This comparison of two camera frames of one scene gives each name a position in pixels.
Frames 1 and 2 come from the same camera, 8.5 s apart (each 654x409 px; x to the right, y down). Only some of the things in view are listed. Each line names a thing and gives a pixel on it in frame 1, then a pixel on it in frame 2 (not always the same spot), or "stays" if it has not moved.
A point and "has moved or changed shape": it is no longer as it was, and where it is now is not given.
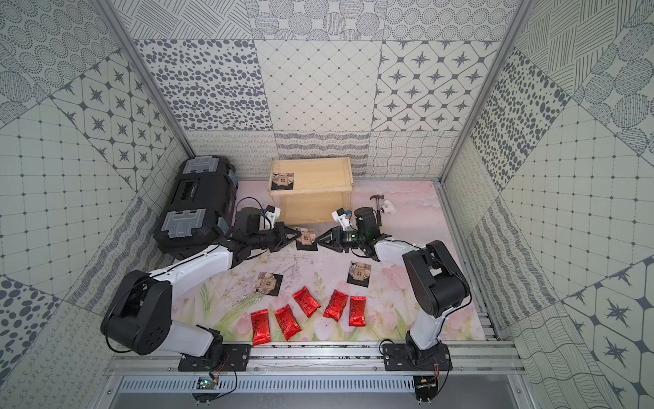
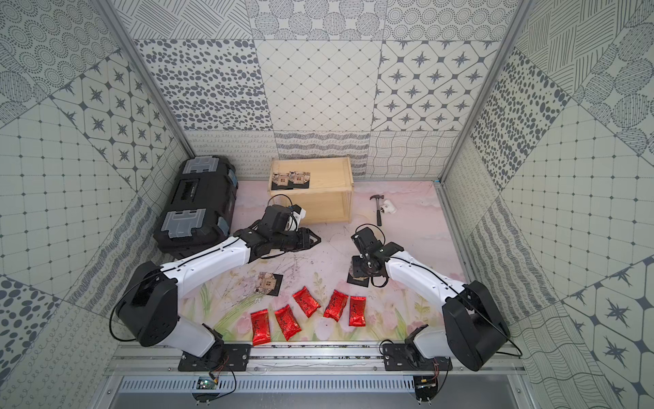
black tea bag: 358,273 stays
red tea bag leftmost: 261,330 stays
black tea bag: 306,240 has moved or changed shape
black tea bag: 283,181 stays
